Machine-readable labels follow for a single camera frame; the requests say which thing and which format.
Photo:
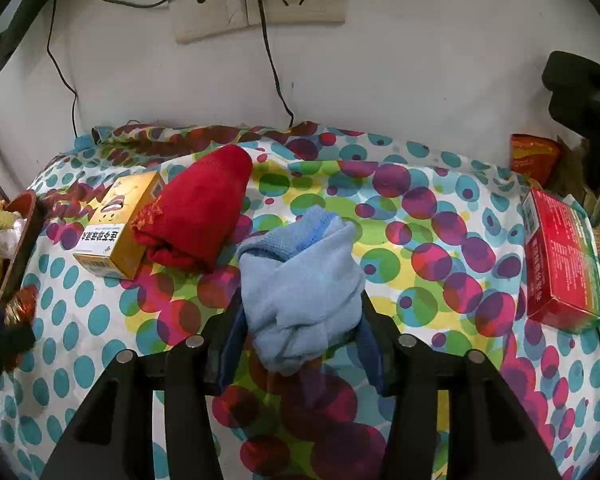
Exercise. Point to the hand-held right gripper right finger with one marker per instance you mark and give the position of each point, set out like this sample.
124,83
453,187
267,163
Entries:
375,365

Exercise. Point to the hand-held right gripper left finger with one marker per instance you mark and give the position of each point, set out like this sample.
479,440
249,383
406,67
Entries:
230,355

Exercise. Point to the red gold-printed packet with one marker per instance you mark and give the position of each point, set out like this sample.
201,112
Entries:
24,300

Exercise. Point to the red round tray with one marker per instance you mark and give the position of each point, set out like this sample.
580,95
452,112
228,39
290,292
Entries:
22,240

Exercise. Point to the light blue cloth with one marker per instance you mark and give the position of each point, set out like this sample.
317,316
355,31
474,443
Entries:
300,290

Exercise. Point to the polka dot cloth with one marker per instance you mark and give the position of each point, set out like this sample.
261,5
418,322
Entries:
430,220

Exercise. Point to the red cloth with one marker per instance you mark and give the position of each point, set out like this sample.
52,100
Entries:
200,200

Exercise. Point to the yellow cardboard box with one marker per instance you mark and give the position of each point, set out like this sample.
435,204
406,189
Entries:
120,210

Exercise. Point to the red cardboard box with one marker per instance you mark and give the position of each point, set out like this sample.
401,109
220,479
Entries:
560,260

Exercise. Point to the orange snack packet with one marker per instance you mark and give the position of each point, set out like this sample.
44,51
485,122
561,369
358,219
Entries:
532,157

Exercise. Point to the clear plastic bag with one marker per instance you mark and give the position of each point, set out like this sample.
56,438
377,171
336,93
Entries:
575,170

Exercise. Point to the cracked beige wall plate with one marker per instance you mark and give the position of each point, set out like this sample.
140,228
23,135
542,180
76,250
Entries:
205,15

